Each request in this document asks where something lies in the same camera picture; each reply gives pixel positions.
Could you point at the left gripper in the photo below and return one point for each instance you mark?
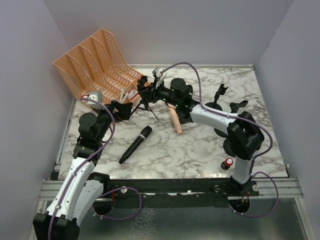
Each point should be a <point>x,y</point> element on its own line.
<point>116,108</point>

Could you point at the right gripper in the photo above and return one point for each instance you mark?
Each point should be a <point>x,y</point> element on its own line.
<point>149,91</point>

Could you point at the black tripod microphone stand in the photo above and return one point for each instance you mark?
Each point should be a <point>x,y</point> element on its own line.
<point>143,104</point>

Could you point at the black microphone white band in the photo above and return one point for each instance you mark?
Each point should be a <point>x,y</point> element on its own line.
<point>140,138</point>

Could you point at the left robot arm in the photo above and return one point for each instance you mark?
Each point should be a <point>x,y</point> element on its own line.
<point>81,187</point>

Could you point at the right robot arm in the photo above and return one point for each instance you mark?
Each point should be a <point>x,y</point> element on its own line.
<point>245,137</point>

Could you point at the red white staples box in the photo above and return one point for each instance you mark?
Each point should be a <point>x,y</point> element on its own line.
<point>132,93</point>

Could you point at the white green-tipped marker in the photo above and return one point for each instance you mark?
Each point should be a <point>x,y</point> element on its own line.
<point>122,94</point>

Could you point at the peach pink microphone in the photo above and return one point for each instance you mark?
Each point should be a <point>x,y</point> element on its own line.
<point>175,119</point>

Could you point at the peach plastic file organizer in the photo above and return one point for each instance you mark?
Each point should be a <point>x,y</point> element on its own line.
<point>97,65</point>

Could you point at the red black small bottle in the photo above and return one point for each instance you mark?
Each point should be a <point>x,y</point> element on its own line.
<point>226,164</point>

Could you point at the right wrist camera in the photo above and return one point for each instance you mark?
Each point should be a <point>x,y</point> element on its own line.
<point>158,76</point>

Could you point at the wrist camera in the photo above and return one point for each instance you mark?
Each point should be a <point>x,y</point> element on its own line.
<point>95,96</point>
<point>158,76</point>

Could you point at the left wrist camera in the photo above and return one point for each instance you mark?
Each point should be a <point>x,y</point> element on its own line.
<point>95,96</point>

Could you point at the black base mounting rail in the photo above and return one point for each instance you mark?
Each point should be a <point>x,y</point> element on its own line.
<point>170,193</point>

